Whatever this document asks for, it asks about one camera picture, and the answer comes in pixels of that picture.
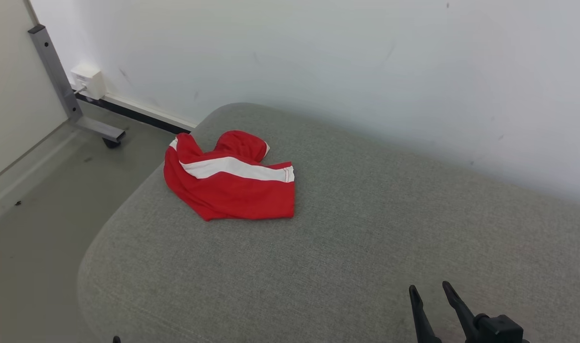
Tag grey metal frame with caster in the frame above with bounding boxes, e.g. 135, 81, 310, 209
28, 25, 126, 149

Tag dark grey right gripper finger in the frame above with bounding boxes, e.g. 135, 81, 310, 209
442, 281, 481, 343
409, 285, 442, 343

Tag red shorts with white stripe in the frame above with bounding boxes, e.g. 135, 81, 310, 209
163, 130, 295, 222

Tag white wall socket box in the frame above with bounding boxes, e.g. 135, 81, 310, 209
71, 63, 107, 101

